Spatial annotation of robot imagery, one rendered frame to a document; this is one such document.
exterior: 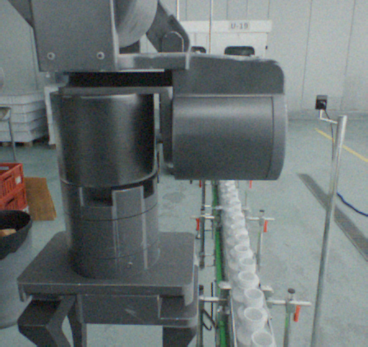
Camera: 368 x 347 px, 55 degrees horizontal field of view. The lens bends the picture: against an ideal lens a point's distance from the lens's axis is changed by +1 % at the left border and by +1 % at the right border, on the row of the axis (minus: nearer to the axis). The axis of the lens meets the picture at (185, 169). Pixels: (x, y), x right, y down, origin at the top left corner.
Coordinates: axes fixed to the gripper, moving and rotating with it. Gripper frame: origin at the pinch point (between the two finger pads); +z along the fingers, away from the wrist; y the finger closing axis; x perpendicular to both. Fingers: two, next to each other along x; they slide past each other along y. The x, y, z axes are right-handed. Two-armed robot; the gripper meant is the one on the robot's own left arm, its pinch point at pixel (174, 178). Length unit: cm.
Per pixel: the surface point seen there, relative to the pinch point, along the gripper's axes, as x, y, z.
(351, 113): -984, -402, 115
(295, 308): -4.6, -26.5, 31.4
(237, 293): -1.5, -13.3, 25.9
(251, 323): 11.0, -14.8, 23.1
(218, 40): -430, -14, -50
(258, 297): 2.3, -17.1, 23.9
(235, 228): -27.7, -14.3, 23.4
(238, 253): -12.8, -14.2, 22.9
